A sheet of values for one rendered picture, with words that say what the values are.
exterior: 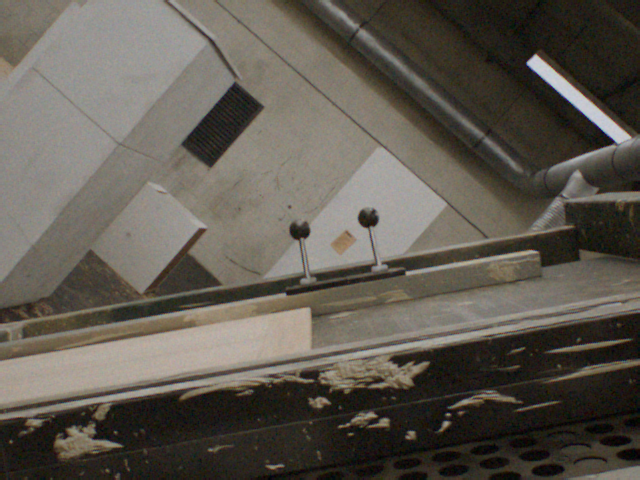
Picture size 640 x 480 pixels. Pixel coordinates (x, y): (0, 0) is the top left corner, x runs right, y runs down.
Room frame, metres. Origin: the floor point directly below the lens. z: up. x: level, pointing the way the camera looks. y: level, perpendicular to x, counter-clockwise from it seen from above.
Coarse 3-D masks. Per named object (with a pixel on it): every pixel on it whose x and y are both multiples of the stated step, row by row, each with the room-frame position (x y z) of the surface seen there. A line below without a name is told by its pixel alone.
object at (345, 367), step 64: (512, 320) 0.55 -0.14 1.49; (576, 320) 0.51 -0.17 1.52; (128, 384) 0.55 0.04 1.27; (192, 384) 0.51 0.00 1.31; (256, 384) 0.50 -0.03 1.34; (320, 384) 0.51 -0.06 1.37; (384, 384) 0.51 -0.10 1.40; (448, 384) 0.51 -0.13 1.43; (512, 384) 0.51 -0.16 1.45; (576, 384) 0.51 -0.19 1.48; (0, 448) 0.50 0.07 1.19; (64, 448) 0.50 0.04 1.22; (128, 448) 0.50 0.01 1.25; (192, 448) 0.50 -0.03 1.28; (256, 448) 0.51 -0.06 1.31; (320, 448) 0.51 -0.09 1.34; (384, 448) 0.51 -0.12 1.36
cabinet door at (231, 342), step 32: (256, 320) 1.15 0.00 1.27; (288, 320) 1.09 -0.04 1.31; (64, 352) 1.16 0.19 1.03; (96, 352) 1.12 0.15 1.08; (128, 352) 1.07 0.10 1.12; (160, 352) 1.02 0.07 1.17; (192, 352) 0.98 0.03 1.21; (224, 352) 0.94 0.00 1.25; (256, 352) 0.90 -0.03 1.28; (288, 352) 0.85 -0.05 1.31; (0, 384) 0.98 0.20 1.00; (32, 384) 0.94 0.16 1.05; (64, 384) 0.90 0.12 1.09; (96, 384) 0.87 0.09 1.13
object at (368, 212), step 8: (368, 208) 1.29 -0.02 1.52; (360, 216) 1.28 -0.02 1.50; (368, 216) 1.28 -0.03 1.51; (376, 216) 1.28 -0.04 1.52; (360, 224) 1.29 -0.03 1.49; (368, 224) 1.28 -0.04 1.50; (376, 224) 1.29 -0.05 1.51; (368, 232) 1.28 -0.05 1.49; (376, 240) 1.27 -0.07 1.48; (376, 248) 1.26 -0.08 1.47; (376, 256) 1.26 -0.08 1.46; (376, 264) 1.25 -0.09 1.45; (384, 264) 1.25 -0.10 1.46; (376, 272) 1.24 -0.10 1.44
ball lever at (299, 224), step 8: (296, 224) 1.28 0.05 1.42; (304, 224) 1.28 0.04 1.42; (296, 232) 1.28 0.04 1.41; (304, 232) 1.28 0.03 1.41; (304, 248) 1.27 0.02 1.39; (304, 256) 1.26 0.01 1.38; (304, 264) 1.26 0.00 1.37; (304, 272) 1.25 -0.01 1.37; (304, 280) 1.24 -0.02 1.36; (312, 280) 1.24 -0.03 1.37
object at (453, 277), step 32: (512, 256) 1.23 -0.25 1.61; (352, 288) 1.22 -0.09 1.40; (384, 288) 1.22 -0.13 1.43; (416, 288) 1.23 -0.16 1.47; (448, 288) 1.23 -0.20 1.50; (160, 320) 1.21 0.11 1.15; (192, 320) 1.22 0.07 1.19; (224, 320) 1.22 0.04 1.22; (0, 352) 1.21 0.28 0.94; (32, 352) 1.21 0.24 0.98
